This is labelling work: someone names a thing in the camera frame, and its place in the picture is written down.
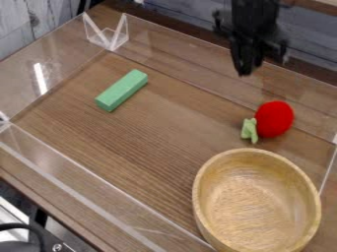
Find black cable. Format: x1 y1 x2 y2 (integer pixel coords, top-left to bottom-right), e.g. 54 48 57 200
0 221 45 252

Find clear acrylic tray walls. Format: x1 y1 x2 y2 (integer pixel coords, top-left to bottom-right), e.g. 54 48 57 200
0 6 337 252

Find green rectangular block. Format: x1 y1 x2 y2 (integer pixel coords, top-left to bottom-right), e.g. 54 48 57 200
96 69 148 112

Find red plush strawberry toy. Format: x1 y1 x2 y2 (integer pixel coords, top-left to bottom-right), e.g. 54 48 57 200
241 100 296 144

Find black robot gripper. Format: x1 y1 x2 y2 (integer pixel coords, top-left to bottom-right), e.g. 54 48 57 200
212 0 290 76

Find light wooden bowl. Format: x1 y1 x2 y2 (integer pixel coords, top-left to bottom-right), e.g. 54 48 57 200
193 148 322 252

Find black metal bracket with bolt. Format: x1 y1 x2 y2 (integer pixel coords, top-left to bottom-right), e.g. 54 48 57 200
29 209 77 252

